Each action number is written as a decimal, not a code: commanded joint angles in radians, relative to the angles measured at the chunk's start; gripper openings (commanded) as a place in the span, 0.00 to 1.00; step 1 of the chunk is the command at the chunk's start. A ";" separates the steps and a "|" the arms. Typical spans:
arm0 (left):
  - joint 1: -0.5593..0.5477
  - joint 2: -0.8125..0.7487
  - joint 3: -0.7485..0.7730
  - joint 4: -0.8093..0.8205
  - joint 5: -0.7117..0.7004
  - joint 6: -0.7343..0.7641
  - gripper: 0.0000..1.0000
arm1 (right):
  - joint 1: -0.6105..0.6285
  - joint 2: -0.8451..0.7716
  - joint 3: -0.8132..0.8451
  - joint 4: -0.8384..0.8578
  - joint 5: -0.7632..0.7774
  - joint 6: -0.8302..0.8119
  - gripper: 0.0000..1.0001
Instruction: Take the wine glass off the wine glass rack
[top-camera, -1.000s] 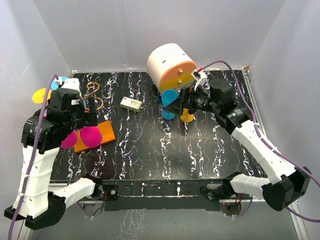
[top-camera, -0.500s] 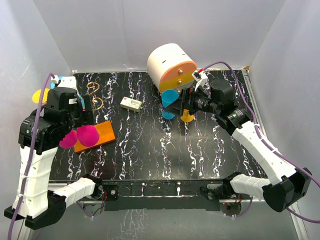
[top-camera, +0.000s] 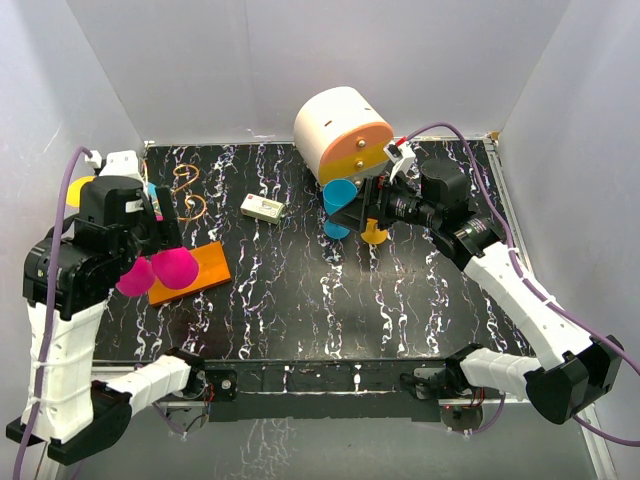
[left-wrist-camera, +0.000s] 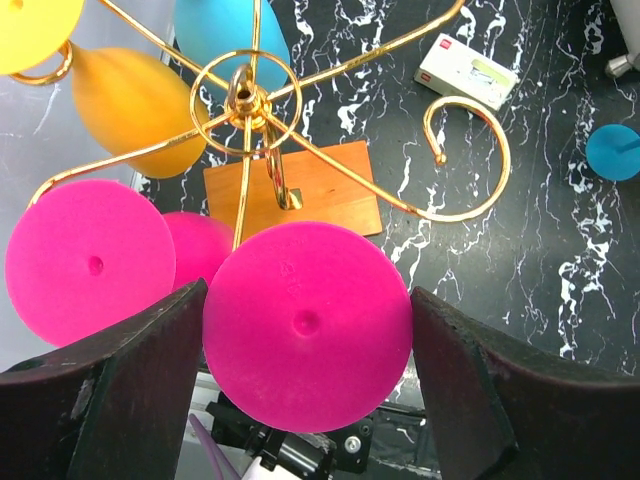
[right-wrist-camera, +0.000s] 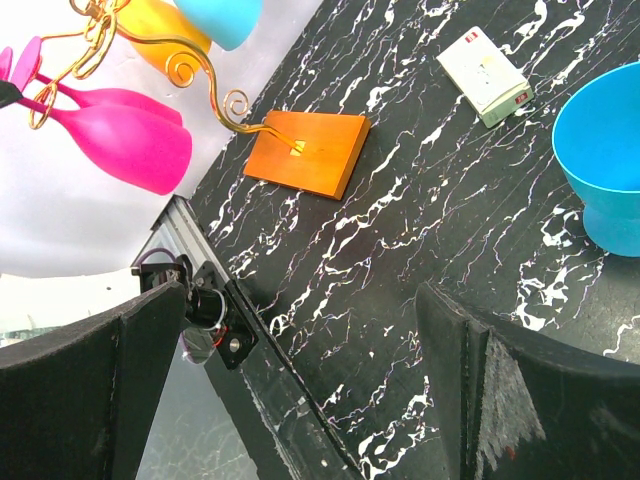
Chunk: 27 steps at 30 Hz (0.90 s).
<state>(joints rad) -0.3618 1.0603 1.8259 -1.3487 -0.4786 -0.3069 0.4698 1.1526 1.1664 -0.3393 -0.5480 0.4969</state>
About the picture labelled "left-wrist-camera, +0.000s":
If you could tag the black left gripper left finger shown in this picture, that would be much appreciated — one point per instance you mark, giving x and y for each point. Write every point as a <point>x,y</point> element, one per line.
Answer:
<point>113,405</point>

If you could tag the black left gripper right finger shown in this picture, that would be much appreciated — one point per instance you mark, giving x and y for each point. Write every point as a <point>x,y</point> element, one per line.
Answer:
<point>500,408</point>

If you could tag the pink wine glass front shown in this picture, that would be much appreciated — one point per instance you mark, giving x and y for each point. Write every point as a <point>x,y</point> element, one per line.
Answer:
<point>307,327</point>

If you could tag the pink wine glass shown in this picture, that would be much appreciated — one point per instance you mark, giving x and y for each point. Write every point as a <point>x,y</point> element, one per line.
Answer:
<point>307,327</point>
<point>94,252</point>

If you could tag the blue wine glass front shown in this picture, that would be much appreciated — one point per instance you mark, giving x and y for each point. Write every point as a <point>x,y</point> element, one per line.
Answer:
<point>612,152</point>

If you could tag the blue wine glass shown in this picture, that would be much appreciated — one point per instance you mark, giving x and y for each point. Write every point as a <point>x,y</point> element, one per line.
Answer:
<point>206,29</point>
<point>612,152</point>

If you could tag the pink wine glass left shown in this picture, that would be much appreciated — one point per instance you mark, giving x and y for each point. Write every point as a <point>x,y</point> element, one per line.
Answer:
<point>94,252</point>

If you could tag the orange wooden rack base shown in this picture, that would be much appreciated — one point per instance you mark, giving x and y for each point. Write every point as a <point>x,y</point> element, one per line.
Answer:
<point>327,196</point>

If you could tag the yellow wine glass left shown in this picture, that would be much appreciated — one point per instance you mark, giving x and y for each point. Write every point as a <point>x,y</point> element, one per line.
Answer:
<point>126,99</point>

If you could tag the blue wine glass back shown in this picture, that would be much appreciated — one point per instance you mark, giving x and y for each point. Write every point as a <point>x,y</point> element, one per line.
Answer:
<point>206,29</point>

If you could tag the small white cardboard box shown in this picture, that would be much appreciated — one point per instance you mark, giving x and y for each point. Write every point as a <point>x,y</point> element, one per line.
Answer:
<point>452,68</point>

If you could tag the white round drawer cabinet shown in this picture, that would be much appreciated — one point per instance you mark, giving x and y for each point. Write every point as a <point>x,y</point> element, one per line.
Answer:
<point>627,14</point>

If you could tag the black front mounting rail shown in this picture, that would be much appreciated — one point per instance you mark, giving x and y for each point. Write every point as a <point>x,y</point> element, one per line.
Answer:
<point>394,439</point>

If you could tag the gold wire glass rack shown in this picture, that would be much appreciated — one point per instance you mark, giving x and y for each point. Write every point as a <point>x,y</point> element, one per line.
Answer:
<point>248,127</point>

